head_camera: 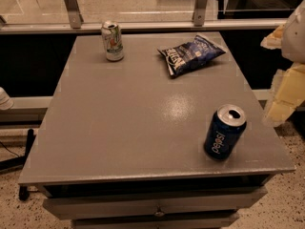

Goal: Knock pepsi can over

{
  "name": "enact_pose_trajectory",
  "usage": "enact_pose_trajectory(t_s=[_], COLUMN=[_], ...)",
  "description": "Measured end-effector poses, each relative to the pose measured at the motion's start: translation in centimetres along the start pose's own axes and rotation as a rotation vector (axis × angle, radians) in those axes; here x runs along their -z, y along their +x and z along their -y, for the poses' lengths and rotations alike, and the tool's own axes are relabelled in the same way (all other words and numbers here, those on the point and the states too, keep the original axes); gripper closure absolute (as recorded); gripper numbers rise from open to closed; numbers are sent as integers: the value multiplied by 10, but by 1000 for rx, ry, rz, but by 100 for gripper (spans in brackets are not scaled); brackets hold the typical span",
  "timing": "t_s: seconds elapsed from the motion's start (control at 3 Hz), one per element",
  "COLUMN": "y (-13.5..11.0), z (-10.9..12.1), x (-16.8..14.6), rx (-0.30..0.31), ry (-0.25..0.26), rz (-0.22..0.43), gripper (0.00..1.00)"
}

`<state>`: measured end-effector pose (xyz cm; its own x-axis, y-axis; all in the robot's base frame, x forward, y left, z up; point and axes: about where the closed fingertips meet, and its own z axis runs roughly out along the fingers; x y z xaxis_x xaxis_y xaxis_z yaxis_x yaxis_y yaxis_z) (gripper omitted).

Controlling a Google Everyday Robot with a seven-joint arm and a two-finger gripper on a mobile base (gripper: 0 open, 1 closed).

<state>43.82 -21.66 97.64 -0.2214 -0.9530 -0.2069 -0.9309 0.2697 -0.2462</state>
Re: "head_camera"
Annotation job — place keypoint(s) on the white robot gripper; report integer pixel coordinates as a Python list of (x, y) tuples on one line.
[(295, 37)]

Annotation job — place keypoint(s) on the blue pepsi can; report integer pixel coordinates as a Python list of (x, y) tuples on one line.
[(228, 124)]

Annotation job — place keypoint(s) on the white green soda can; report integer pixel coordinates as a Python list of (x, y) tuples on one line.
[(112, 40)]

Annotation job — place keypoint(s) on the blue chip bag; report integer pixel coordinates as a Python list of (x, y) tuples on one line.
[(191, 56)]

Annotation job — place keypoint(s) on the grey drawer cabinet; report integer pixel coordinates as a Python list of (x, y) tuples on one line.
[(121, 145)]

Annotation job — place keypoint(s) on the white cylindrical object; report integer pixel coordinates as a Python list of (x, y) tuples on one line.
[(5, 101)]

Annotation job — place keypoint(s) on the right metal railing bracket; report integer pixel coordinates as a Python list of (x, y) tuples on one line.
[(199, 12)]

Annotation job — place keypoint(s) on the metal railing bracket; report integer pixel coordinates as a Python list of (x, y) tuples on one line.
[(75, 17), (199, 12)]

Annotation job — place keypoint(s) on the left metal railing bracket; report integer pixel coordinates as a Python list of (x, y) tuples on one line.
[(75, 17)]

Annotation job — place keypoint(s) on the black stand with cable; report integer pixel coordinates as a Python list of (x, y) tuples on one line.
[(19, 162)]

